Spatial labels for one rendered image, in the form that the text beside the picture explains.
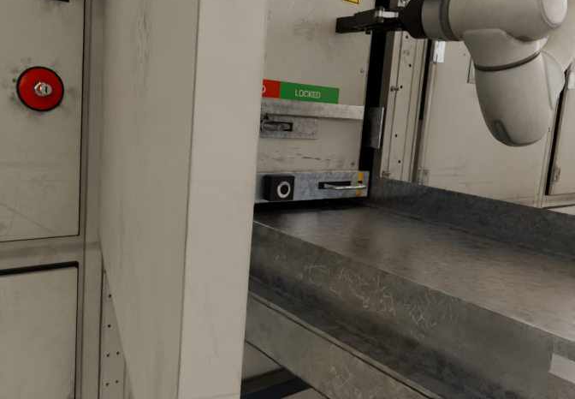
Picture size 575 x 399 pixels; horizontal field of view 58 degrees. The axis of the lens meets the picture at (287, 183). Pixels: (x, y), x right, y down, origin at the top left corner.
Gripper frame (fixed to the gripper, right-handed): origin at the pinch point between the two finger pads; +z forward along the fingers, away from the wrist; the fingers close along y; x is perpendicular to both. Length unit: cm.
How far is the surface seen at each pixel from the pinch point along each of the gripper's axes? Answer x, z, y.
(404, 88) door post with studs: -11.2, -0.4, 18.5
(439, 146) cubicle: -24.1, -2.4, 31.7
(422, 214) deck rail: -37.6, -12.9, 13.5
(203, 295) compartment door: -26, -59, -66
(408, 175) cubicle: -31.2, -0.4, 23.6
